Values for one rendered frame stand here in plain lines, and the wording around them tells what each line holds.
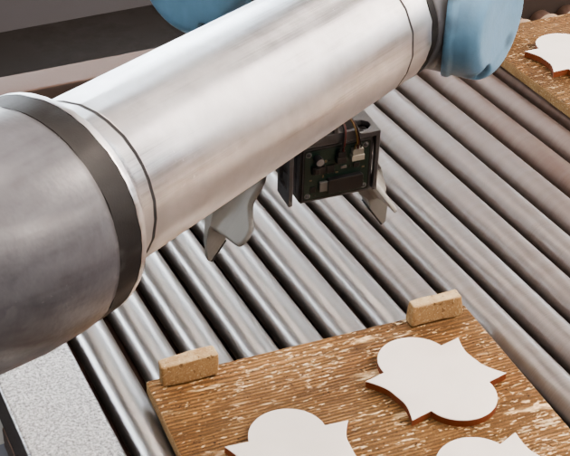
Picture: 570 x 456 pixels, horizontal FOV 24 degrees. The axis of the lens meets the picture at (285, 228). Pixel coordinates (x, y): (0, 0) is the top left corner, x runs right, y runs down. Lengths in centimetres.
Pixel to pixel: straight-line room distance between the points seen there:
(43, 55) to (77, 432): 297
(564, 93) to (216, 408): 80
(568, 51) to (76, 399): 96
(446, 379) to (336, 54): 71
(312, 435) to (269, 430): 4
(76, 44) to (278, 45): 364
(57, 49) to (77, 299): 374
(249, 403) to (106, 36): 308
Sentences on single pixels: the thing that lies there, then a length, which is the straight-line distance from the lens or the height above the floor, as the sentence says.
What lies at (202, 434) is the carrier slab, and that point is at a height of 94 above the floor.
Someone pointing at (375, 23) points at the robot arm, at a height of 149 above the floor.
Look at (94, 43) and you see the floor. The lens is 423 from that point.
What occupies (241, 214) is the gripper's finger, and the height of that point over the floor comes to 123.
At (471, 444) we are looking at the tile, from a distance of 123.
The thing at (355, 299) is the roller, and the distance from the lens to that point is 145.
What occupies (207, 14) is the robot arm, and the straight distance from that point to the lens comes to 78.
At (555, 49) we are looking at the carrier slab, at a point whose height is 95.
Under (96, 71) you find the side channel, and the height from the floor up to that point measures 95.
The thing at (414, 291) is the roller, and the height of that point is 92.
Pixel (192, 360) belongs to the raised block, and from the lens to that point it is 128.
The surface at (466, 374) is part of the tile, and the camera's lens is 130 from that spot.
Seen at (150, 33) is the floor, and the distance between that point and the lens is 428.
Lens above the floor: 176
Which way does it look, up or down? 33 degrees down
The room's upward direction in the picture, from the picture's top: straight up
